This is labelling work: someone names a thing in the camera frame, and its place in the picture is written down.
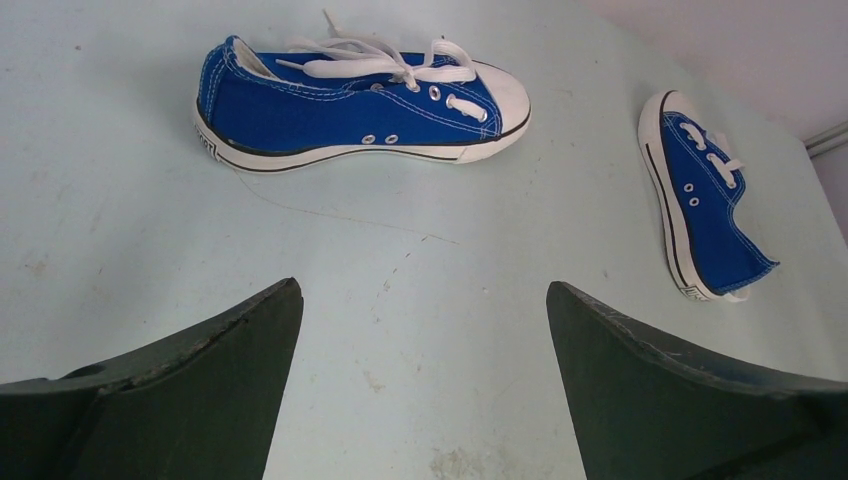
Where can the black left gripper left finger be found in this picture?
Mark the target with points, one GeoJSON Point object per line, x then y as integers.
{"type": "Point", "coordinates": [201, 403]}

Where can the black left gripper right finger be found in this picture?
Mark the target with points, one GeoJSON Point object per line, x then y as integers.
{"type": "Point", "coordinates": [646, 404]}

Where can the blue sneaker laces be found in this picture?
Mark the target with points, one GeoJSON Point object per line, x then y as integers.
{"type": "Point", "coordinates": [272, 112]}
{"type": "Point", "coordinates": [698, 184]}

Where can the blue sneaker tied laces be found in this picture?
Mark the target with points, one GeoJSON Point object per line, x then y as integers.
{"type": "Point", "coordinates": [272, 112]}

